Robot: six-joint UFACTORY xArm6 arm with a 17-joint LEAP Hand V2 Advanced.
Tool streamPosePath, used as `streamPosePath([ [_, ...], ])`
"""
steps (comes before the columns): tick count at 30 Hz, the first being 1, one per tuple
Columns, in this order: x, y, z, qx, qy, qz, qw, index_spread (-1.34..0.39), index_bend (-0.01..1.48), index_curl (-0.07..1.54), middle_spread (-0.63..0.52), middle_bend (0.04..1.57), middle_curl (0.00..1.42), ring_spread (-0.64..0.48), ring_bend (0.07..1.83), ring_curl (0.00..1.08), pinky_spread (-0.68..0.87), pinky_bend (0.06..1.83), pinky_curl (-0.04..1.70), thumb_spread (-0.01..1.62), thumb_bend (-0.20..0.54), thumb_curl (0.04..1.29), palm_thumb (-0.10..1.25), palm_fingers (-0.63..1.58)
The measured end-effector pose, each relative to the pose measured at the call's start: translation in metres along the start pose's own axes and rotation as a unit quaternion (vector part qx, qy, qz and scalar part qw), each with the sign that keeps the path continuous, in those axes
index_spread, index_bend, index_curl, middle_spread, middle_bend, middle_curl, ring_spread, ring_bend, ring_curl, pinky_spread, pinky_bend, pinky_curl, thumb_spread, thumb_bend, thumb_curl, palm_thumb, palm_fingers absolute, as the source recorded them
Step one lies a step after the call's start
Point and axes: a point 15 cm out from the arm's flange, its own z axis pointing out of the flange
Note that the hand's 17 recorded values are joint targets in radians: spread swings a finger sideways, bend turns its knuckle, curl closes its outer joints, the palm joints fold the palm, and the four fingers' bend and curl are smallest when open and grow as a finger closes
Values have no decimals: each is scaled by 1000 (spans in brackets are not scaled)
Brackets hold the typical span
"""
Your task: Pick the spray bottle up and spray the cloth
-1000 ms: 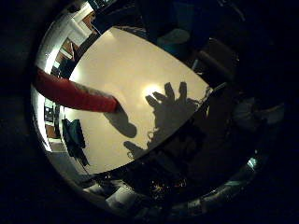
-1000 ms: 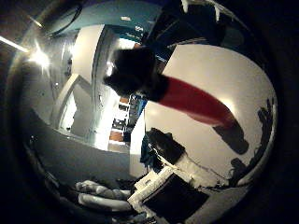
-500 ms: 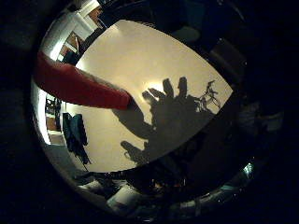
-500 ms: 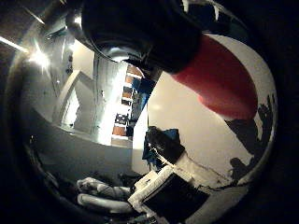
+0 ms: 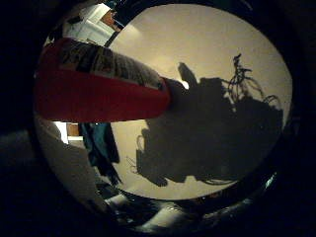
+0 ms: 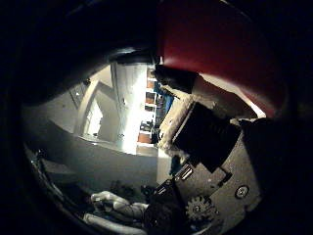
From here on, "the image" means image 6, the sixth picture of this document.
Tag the background storage shelf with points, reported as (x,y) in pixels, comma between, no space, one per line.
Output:
(150,107)

